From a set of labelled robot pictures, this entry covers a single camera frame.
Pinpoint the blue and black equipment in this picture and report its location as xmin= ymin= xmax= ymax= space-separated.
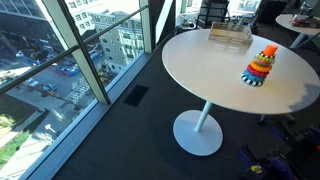
xmin=237 ymin=123 xmax=320 ymax=180

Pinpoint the large black white striped base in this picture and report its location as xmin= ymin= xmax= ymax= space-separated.
xmin=240 ymin=74 xmax=265 ymax=88

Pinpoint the dark upholstered chair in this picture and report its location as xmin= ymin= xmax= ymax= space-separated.
xmin=249 ymin=0 xmax=289 ymax=26

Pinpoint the green bumpy stacker ring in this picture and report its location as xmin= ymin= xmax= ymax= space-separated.
xmin=255 ymin=57 xmax=276 ymax=67

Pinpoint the dark floor vent grille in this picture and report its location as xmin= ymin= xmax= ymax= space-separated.
xmin=123 ymin=84 xmax=150 ymax=108

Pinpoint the blue stacker ring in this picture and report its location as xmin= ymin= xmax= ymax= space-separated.
xmin=243 ymin=69 xmax=267 ymax=83

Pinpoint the white table pedestal with foot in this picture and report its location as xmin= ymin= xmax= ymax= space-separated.
xmin=172 ymin=100 xmax=224 ymax=157

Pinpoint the clutter of small items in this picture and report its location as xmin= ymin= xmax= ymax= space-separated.
xmin=291 ymin=14 xmax=318 ymax=28

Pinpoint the slanted white window mullion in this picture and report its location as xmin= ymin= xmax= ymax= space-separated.
xmin=42 ymin=0 xmax=111 ymax=105

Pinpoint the black office chair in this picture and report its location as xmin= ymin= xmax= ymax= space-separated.
xmin=195 ymin=0 xmax=231 ymax=29

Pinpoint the light wooden slatted tray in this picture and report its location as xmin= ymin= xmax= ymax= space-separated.
xmin=207 ymin=21 xmax=254 ymax=46

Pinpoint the small black white striped ring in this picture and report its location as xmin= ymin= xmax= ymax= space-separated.
xmin=257 ymin=52 xmax=276 ymax=62

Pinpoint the upright white window mullion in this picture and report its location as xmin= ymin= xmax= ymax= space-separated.
xmin=138 ymin=0 xmax=153 ymax=54

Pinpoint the small dark table with items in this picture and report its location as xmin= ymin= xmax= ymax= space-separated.
xmin=175 ymin=14 xmax=198 ymax=35

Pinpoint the orange stacker ring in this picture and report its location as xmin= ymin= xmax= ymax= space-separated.
xmin=250 ymin=60 xmax=273 ymax=74

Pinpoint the red stacker ring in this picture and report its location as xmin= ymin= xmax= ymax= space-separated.
xmin=246 ymin=64 xmax=270 ymax=79

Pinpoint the white diagonal beam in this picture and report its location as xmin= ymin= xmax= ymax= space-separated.
xmin=154 ymin=0 xmax=175 ymax=35

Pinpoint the dark window handrail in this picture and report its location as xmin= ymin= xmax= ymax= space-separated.
xmin=0 ymin=5 xmax=150 ymax=96

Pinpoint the orange stacker rod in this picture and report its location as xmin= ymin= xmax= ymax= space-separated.
xmin=262 ymin=44 xmax=279 ymax=58

